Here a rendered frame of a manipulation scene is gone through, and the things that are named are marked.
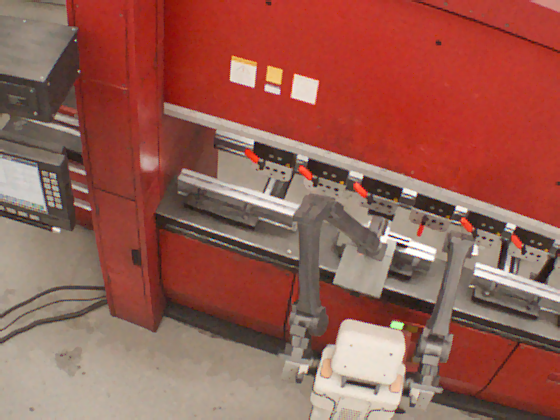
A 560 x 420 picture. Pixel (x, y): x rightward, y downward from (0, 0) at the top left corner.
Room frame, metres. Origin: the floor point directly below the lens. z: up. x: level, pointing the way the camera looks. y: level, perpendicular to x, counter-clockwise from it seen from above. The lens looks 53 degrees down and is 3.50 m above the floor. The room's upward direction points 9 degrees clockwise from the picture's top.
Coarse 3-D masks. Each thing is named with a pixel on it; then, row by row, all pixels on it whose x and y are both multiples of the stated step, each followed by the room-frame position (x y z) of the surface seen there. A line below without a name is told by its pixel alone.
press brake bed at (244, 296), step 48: (192, 240) 1.82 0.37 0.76; (192, 288) 1.82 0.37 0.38; (240, 288) 1.78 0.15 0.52; (288, 288) 1.74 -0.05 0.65; (336, 288) 1.71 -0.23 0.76; (240, 336) 1.79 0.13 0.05; (288, 336) 1.76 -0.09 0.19; (336, 336) 1.70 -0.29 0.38; (480, 336) 1.59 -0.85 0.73; (480, 384) 1.57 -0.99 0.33; (528, 384) 1.53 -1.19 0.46
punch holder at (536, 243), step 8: (512, 232) 1.78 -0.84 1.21; (520, 232) 1.70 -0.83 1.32; (528, 232) 1.70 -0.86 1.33; (536, 232) 1.70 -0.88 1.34; (520, 240) 1.70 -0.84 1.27; (528, 240) 1.70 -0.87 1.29; (536, 240) 1.69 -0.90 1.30; (544, 240) 1.69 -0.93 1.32; (552, 240) 1.68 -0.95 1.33; (512, 248) 1.70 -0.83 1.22; (528, 248) 1.69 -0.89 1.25; (536, 248) 1.69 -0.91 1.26; (544, 248) 1.68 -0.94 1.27; (520, 256) 1.69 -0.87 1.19; (528, 256) 1.69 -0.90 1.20; (536, 256) 1.68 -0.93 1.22; (544, 256) 1.68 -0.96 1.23
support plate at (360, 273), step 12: (348, 240) 1.78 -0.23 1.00; (348, 252) 1.72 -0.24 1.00; (348, 264) 1.67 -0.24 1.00; (360, 264) 1.68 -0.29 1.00; (372, 264) 1.68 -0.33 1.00; (384, 264) 1.69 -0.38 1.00; (336, 276) 1.61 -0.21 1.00; (348, 276) 1.62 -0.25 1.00; (360, 276) 1.62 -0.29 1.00; (372, 276) 1.63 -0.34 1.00; (384, 276) 1.64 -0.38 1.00; (348, 288) 1.57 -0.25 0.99; (360, 288) 1.57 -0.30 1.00; (372, 288) 1.58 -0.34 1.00
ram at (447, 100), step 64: (192, 0) 1.93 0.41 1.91; (256, 0) 1.90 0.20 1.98; (320, 0) 1.86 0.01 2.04; (384, 0) 1.83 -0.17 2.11; (192, 64) 1.93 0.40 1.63; (256, 64) 1.89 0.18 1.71; (320, 64) 1.86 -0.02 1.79; (384, 64) 1.82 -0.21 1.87; (448, 64) 1.79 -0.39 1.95; (512, 64) 1.75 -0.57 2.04; (256, 128) 1.89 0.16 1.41; (320, 128) 1.85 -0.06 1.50; (384, 128) 1.81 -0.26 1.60; (448, 128) 1.78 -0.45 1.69; (512, 128) 1.74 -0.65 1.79; (512, 192) 1.72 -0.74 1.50
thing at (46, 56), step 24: (0, 24) 1.69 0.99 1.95; (24, 24) 1.70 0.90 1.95; (48, 24) 1.71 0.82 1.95; (0, 48) 1.58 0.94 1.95; (24, 48) 1.59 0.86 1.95; (48, 48) 1.60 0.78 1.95; (72, 48) 1.66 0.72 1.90; (0, 72) 1.48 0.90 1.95; (24, 72) 1.49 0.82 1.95; (48, 72) 1.51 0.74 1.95; (72, 72) 1.64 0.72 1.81; (0, 96) 1.49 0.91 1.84; (24, 96) 1.48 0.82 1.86; (48, 96) 1.48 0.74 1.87; (48, 120) 1.48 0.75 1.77
